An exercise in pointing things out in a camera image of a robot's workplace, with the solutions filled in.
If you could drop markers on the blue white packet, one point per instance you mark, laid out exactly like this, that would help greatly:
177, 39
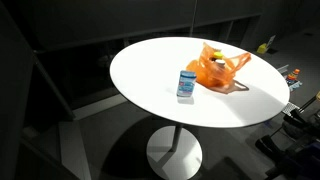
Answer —
294, 85

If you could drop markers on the white capped bottle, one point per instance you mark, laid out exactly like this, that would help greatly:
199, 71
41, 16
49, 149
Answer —
220, 62

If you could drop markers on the blue white box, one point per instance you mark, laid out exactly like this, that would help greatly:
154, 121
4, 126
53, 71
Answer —
186, 83

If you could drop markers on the yellow capped bottle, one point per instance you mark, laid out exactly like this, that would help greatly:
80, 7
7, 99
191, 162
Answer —
218, 55

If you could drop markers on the orange capped drink bottle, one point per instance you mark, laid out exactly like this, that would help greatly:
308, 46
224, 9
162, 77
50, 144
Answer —
293, 75

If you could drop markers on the white card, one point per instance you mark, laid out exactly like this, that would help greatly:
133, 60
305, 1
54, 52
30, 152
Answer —
271, 40

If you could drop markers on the white flat strip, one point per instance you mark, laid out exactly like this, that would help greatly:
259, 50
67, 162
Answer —
283, 69

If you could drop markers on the black bar clamp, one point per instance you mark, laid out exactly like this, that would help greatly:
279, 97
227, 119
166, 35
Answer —
268, 146
300, 121

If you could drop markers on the round white table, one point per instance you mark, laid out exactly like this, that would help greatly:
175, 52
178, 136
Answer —
83, 63

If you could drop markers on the thin grey pole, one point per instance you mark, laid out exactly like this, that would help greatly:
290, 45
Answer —
193, 16

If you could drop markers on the white table pedestal base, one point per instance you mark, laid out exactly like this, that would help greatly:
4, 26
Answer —
173, 156

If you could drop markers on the orange plastic bag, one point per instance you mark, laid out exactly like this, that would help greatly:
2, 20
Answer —
208, 74

